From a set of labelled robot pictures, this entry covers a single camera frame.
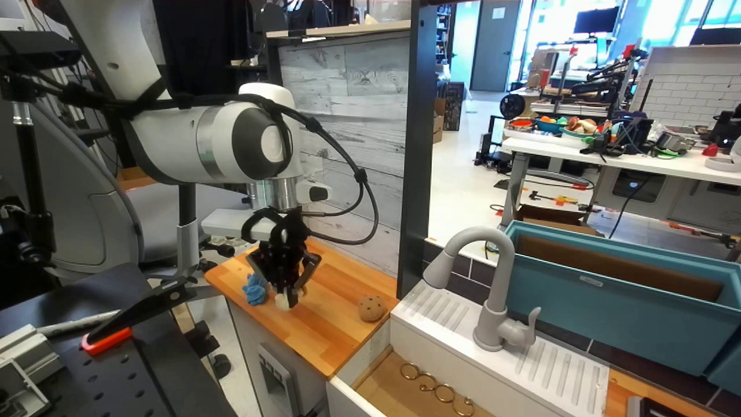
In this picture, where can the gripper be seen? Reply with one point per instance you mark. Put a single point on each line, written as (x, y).
(285, 234)

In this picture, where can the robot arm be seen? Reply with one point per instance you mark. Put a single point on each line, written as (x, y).
(168, 139)

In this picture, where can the blue and white plush toy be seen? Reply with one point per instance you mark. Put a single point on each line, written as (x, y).
(255, 292)

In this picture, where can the brown cookie toy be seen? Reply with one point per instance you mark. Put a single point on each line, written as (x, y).
(372, 308)

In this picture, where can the white toy sink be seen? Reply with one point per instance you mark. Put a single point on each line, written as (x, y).
(440, 324)

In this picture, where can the toy kitchen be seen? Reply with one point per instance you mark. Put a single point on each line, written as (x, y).
(347, 116)

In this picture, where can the grey toy tap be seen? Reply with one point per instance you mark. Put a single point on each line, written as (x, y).
(495, 313)

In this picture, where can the black clamp with orange tip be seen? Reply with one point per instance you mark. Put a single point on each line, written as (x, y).
(139, 313)

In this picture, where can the silver marker pen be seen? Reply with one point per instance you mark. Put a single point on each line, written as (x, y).
(78, 323)

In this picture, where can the black crate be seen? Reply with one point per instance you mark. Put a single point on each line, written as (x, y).
(454, 107)

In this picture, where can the cardboard box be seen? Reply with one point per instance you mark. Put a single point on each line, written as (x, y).
(556, 217)

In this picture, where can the black filament spool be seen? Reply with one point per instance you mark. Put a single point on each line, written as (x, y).
(512, 106)

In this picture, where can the grey door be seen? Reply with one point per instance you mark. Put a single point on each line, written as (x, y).
(495, 46)

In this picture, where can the teal storage bin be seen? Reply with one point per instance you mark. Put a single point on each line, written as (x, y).
(608, 313)

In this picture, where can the white table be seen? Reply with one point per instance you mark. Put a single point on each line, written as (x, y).
(625, 159)

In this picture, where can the monitor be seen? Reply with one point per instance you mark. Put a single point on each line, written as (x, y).
(596, 20)

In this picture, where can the white brick panel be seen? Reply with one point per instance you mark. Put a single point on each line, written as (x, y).
(689, 81)

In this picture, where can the grey metal bracket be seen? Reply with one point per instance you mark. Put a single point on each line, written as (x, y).
(26, 365)

